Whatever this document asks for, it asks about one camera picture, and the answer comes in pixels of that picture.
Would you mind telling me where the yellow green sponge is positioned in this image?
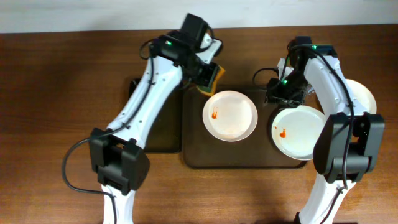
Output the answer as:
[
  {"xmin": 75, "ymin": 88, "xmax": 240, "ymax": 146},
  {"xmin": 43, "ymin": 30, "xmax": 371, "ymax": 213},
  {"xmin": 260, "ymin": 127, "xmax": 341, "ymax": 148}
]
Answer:
[{"xmin": 196, "ymin": 65, "xmax": 225, "ymax": 96}]

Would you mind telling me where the white plate with sauce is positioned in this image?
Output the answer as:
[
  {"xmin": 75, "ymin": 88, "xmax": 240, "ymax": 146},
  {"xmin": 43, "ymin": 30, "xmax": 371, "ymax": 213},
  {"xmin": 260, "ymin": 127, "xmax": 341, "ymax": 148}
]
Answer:
[{"xmin": 202, "ymin": 90, "xmax": 258, "ymax": 142}]

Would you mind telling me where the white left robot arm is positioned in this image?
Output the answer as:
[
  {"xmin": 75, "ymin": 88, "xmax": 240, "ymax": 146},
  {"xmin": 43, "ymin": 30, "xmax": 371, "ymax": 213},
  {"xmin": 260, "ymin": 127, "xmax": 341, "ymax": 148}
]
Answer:
[{"xmin": 89, "ymin": 32, "xmax": 224, "ymax": 223}]

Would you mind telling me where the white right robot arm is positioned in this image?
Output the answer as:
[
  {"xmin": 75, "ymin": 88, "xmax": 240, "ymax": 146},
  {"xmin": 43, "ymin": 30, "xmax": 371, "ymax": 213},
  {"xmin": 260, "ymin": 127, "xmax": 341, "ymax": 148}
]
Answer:
[{"xmin": 266, "ymin": 40, "xmax": 385, "ymax": 223}]

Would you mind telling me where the black water tub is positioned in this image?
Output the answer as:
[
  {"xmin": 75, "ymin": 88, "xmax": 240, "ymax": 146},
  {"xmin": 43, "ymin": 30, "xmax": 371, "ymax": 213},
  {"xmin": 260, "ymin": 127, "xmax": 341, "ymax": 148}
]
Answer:
[{"xmin": 144, "ymin": 89, "xmax": 183, "ymax": 154}]

